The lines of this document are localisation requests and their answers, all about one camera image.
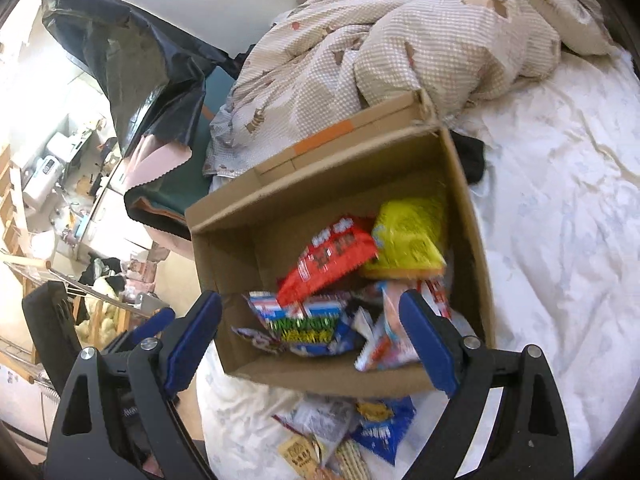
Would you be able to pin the pink green folded blanket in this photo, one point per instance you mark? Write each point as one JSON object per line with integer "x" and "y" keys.
{"x": 164, "y": 179}

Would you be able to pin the wooden chair frame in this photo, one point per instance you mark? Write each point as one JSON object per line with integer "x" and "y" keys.
{"x": 16, "y": 241}

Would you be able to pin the white floral bed sheet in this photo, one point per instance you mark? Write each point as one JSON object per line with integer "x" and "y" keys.
{"x": 558, "y": 209}

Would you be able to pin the red cartoon snack bag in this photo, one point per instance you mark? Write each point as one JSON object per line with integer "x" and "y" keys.
{"x": 341, "y": 248}

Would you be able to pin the yellow snack bag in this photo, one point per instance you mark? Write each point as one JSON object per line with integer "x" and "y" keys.
{"x": 411, "y": 237}

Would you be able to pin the black sock on bed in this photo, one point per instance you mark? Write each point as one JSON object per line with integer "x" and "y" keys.
{"x": 471, "y": 153}

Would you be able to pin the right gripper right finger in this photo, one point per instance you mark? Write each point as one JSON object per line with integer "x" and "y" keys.
{"x": 530, "y": 437}

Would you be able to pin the blue white puff snack bag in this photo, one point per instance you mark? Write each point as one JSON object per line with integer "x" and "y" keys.
{"x": 318, "y": 326}

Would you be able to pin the white red popcorn bag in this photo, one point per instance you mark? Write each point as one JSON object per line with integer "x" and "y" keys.
{"x": 324, "y": 420}

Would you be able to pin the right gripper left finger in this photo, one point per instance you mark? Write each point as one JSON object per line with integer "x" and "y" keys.
{"x": 117, "y": 417}

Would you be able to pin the blue yellow chip bag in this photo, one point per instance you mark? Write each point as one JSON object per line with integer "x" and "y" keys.
{"x": 381, "y": 425}

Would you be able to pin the red white snack bag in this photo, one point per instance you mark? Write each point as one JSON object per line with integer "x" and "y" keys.
{"x": 390, "y": 346}

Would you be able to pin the black plastic bag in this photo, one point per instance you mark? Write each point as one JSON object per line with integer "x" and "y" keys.
{"x": 152, "y": 73}

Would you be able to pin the small yellow peanut packet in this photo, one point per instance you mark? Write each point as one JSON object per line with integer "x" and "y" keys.
{"x": 301, "y": 455}

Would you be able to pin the beige checkered duvet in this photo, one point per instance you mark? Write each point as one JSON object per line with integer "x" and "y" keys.
{"x": 329, "y": 59}

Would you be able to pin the waffle biscuit pack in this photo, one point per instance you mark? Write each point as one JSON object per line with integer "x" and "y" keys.
{"x": 350, "y": 462}

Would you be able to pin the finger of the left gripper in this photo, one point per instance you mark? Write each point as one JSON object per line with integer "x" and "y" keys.
{"x": 149, "y": 329}

